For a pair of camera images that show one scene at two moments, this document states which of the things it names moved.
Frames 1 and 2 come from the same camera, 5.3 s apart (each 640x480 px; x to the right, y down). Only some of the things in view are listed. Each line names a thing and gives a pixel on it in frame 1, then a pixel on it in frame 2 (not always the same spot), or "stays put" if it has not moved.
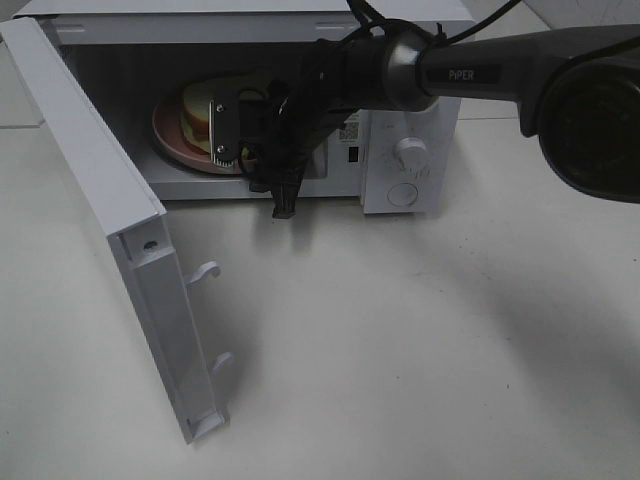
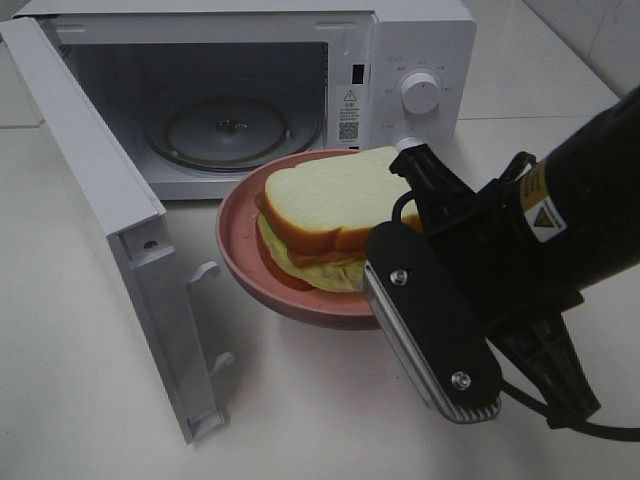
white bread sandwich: [198, 97] to [314, 218]
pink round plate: [169, 133] to [236, 228]
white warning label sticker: [350, 135] stays put
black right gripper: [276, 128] to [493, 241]
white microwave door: [137, 225] stays put
